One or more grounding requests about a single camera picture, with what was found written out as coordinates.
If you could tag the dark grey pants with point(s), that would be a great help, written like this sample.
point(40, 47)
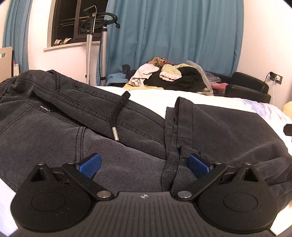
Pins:
point(127, 127)

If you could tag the narrow blue curtain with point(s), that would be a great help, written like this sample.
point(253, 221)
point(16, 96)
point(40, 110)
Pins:
point(17, 29)

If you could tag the dark window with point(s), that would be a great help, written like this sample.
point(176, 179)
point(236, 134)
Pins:
point(68, 18)

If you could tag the yellow cushion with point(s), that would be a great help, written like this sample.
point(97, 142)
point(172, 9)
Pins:
point(288, 108)

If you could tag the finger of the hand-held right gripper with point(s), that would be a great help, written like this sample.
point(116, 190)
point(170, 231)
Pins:
point(288, 130)

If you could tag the clear plastic bag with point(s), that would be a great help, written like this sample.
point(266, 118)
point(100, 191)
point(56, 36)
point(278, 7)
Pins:
point(205, 73)

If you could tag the white garment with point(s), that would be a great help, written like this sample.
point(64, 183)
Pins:
point(144, 71)

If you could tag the yellow cloth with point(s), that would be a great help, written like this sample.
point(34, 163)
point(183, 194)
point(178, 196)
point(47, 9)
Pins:
point(136, 86)

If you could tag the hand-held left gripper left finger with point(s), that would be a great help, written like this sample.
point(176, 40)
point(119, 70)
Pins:
point(90, 165)

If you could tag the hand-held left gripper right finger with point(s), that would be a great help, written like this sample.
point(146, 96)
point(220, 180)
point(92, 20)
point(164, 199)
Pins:
point(198, 165)

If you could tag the dark grey sock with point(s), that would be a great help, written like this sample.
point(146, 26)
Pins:
point(126, 68)

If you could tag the wooden chair back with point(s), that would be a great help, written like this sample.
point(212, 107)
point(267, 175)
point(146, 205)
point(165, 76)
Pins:
point(5, 61)

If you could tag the black armchair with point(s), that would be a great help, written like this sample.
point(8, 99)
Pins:
point(247, 87)

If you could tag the pink cloth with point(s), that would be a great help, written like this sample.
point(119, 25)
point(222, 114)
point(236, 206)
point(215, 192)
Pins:
point(220, 86)

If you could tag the tan garment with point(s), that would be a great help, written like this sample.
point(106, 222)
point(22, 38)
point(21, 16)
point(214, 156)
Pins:
point(158, 61)

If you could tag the garment steamer stand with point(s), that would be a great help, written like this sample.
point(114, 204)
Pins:
point(103, 45)

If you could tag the pile of mixed clothes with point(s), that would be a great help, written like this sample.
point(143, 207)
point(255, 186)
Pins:
point(182, 81)

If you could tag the beige cloth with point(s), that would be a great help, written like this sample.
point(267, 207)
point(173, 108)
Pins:
point(61, 41)

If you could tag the black wall socket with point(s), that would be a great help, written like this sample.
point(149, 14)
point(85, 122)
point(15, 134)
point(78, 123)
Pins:
point(279, 77)

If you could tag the cream knitted garment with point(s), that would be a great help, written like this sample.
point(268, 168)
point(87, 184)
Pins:
point(170, 73)

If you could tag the teal cloth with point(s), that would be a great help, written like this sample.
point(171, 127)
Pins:
point(116, 79)

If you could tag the wide blue curtain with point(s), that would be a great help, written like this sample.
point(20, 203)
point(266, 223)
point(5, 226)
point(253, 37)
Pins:
point(173, 32)

